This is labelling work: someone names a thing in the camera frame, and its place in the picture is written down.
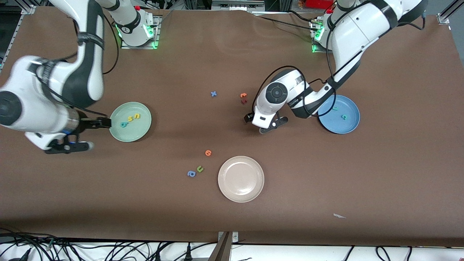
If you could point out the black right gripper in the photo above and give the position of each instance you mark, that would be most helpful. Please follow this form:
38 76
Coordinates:
87 123

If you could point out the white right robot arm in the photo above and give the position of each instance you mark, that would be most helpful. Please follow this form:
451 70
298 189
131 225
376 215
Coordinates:
83 72

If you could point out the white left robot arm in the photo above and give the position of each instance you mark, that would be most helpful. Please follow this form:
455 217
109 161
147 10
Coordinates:
357 32

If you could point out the green plate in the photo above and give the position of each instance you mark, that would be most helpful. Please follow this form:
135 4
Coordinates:
136 132

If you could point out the beige plate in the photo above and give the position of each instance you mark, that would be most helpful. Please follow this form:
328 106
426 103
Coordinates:
241 179

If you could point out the blue letter a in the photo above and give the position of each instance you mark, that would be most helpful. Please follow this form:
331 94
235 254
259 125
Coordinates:
191 174

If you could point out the brown table cover sheet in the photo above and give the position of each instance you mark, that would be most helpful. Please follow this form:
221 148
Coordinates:
326 174

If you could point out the blue plate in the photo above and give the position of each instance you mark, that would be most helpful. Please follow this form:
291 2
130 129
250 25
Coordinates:
344 125

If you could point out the grey metal box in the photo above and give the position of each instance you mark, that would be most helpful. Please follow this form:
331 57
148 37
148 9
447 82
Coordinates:
235 4

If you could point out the white paper scrap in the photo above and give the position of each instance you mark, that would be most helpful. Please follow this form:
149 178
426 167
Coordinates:
338 216

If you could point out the red object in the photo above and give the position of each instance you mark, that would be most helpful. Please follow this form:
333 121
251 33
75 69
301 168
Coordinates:
319 3

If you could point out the black power plug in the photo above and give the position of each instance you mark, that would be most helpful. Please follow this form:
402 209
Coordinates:
188 253

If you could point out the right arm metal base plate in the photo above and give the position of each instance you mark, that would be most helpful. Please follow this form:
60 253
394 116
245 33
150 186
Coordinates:
139 47

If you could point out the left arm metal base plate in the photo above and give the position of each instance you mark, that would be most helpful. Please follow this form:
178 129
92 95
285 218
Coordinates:
320 51

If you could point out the aluminium frame post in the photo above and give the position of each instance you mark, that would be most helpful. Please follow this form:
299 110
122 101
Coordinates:
224 250

